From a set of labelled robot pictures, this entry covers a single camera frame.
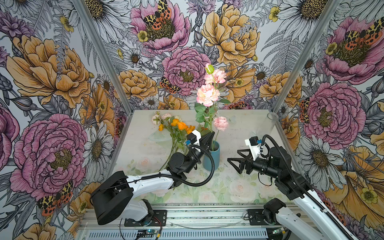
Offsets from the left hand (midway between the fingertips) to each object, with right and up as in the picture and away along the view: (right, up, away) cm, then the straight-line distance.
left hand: (215, 134), depth 68 cm
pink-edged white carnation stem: (-37, +8, +44) cm, 58 cm away
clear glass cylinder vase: (+37, +3, +32) cm, 49 cm away
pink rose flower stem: (+1, -5, +10) cm, 11 cm away
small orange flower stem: (-33, +3, +40) cm, 52 cm away
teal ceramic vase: (+1, -8, +8) cm, 11 cm away
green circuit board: (-30, -46, +3) cm, 55 cm away
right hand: (+9, -12, +1) cm, 15 cm away
